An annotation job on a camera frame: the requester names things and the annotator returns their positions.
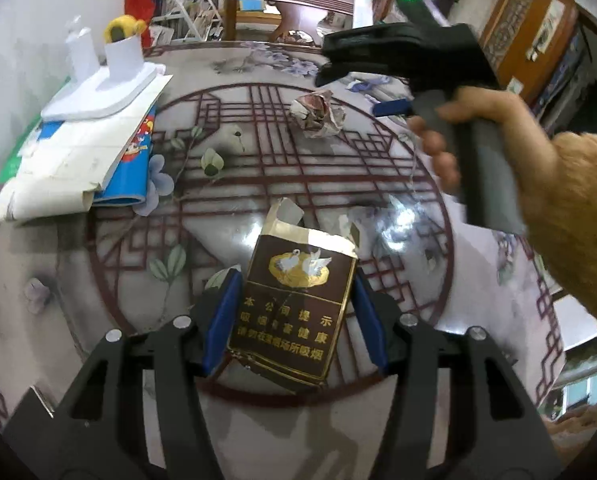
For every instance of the white board panel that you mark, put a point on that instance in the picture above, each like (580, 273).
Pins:
(363, 7)

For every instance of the person's right hand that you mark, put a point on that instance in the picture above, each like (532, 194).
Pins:
(513, 120)

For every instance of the person's orange fuzzy garment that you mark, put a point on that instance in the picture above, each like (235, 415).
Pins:
(578, 425)

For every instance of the person's right forearm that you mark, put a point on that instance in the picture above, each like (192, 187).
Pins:
(578, 220)

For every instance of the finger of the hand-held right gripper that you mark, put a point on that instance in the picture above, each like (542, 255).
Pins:
(363, 55)
(393, 107)

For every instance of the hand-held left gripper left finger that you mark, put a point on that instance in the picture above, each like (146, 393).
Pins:
(223, 320)

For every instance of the blue picture book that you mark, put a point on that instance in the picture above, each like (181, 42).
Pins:
(128, 175)

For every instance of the newspaper ball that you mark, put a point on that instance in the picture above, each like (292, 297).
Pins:
(318, 112)

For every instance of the stack of white papers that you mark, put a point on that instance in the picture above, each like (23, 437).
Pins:
(68, 165)

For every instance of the green book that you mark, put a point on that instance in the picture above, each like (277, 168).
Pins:
(11, 165)

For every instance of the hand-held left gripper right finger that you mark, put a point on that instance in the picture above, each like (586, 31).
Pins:
(369, 325)

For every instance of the wooden chair with plain back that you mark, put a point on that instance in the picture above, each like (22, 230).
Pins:
(288, 2)

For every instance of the wall scroll painting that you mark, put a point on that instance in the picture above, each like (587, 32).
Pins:
(548, 25)

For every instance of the brown cigarette box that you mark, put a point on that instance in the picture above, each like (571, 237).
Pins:
(293, 310)

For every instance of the white plastic lamp base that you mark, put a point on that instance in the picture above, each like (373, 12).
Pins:
(103, 90)

